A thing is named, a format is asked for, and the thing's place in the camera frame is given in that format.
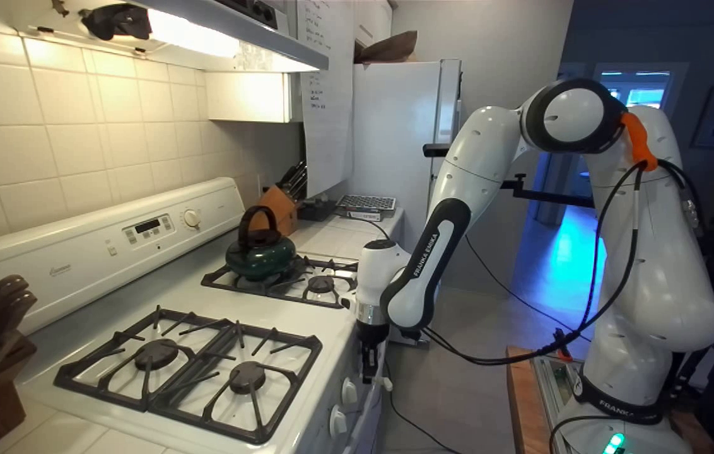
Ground white refrigerator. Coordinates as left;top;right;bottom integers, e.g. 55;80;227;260
348;61;463;249

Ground dark green kettle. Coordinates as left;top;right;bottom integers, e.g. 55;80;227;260
224;205;295;283

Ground range hood with light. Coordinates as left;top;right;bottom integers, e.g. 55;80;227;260
6;0;328;72

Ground white stove knob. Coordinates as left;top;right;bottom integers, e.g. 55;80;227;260
341;378;358;409
328;407;348;438

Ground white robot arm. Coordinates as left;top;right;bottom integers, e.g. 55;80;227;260
355;77;714;454

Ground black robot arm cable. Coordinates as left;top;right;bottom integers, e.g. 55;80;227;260
416;158;711;454

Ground white oven door handle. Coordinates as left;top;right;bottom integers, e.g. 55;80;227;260
344;349;386;454

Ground white stove knob far left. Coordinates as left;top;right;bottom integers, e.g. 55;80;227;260
328;407;348;438

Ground white gas stove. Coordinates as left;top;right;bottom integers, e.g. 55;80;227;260
0;176;399;454

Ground wooden knife block far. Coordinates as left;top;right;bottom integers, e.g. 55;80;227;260
261;163;307;238

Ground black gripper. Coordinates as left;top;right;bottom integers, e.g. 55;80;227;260
358;322;389;384

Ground black stove burner grates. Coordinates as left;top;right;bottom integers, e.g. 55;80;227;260
54;258;355;454

